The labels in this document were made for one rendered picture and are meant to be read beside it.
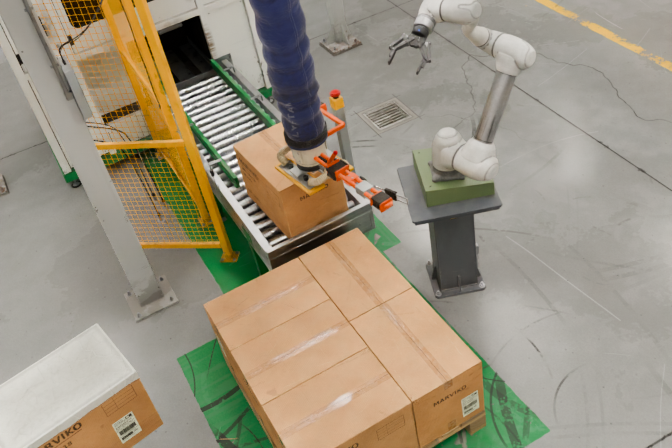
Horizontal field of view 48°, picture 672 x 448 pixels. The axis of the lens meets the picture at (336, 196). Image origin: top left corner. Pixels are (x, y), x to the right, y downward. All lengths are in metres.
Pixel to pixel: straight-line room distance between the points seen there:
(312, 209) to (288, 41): 1.23
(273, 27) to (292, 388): 1.71
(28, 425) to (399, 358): 1.69
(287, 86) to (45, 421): 1.81
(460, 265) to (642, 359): 1.12
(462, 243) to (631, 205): 1.36
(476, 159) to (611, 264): 1.35
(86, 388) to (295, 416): 0.95
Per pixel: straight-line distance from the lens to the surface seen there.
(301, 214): 4.37
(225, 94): 6.02
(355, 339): 3.90
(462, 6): 3.45
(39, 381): 3.66
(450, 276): 4.69
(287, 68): 3.58
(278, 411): 3.72
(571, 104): 6.30
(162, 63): 4.42
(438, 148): 4.11
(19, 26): 4.12
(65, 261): 5.87
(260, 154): 4.52
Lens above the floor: 3.53
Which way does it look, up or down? 39 degrees down
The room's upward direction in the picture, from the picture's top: 12 degrees counter-clockwise
